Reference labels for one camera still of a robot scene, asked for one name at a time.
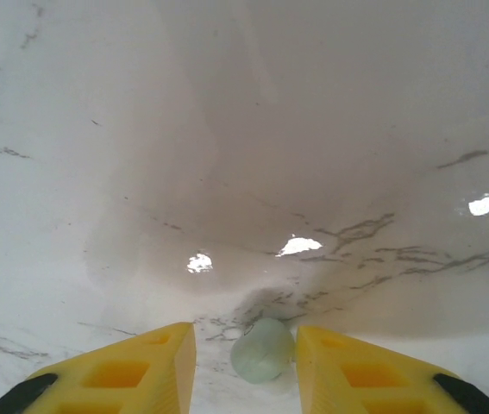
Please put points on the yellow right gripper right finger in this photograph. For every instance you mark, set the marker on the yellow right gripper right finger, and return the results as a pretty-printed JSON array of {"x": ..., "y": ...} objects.
[{"x": 326, "y": 349}]

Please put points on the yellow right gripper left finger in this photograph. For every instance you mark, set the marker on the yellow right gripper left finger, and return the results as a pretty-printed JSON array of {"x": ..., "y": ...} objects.
[{"x": 162, "y": 349}]

